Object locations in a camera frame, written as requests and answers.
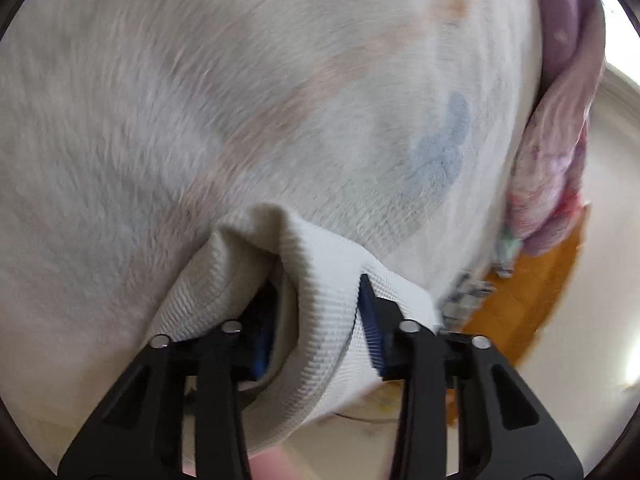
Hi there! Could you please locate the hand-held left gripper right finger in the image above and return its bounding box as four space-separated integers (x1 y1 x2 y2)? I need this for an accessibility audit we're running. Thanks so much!
358 273 584 480

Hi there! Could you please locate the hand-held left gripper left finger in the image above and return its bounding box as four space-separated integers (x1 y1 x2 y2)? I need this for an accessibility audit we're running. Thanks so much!
57 284 279 480

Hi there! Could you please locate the white ribbed sweater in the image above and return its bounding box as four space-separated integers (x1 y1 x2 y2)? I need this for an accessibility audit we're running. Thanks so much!
150 202 444 459

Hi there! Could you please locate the pink purple quilt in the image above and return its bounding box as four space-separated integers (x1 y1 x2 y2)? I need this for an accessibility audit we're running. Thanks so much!
504 0 609 257

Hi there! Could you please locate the white printed fleece blanket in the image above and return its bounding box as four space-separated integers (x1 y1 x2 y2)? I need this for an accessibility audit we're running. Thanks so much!
0 0 547 461

